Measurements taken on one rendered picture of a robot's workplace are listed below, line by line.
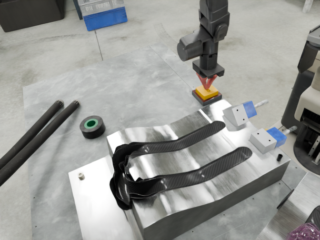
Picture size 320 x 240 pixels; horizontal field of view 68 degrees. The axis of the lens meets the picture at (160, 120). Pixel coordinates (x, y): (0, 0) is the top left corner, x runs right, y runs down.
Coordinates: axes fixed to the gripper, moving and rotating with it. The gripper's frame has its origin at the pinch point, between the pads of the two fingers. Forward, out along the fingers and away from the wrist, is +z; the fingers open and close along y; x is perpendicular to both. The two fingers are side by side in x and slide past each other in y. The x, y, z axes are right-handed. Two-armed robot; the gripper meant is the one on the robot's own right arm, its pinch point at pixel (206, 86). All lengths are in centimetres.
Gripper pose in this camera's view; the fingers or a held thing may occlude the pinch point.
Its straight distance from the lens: 87.2
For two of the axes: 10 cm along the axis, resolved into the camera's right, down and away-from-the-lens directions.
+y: 4.2, 6.2, -6.6
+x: 9.0, -3.7, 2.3
